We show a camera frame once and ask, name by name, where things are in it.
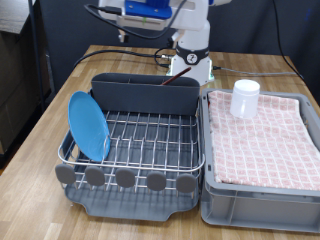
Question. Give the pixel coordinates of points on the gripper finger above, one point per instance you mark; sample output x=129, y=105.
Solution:
x=123, y=36
x=172, y=39

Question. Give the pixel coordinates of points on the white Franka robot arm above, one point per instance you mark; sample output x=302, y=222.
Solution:
x=193, y=43

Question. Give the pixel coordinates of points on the blue plastic plate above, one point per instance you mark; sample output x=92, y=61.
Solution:
x=88, y=126

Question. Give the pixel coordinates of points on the grey plastic crate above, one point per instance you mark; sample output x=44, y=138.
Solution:
x=260, y=210

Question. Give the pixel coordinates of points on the black metal post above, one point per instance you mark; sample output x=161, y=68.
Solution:
x=35, y=50

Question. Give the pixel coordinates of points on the brown wooden spoon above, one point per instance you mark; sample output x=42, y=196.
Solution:
x=175, y=76

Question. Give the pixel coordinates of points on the dark grey utensil holder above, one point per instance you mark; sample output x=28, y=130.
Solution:
x=150, y=96

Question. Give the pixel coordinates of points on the brown cardboard boxes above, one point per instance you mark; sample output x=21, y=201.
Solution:
x=16, y=83

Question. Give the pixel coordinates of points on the pink checkered dish cloth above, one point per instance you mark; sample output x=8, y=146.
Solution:
x=266, y=143

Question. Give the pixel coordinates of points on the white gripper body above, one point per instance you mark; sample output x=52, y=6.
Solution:
x=190, y=16

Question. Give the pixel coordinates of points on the grey plastic drain tray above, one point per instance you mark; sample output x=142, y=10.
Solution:
x=133, y=205

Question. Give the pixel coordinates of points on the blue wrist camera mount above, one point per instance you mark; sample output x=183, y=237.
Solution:
x=150, y=8

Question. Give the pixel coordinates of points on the translucent white plastic cup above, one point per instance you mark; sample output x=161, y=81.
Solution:
x=245, y=98

